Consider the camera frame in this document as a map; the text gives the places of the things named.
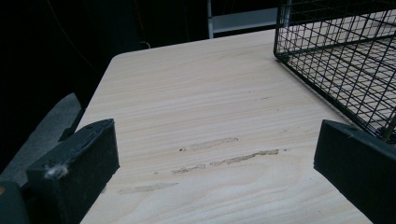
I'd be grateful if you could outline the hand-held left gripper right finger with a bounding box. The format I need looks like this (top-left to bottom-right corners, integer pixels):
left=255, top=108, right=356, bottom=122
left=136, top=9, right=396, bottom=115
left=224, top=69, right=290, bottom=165
left=313, top=119, right=396, bottom=224

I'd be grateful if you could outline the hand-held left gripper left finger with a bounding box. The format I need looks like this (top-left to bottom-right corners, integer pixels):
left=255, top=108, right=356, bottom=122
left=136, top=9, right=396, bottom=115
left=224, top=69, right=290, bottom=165
left=25, top=118, right=120, bottom=224

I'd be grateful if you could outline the grey metal stand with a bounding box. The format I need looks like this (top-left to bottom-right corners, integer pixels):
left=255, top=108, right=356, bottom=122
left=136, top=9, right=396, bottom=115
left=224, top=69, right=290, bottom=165
left=206, top=0, right=278, bottom=39

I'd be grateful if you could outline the black wire basket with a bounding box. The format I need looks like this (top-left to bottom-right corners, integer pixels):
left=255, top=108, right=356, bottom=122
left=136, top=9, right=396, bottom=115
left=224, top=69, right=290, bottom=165
left=273, top=0, right=396, bottom=145

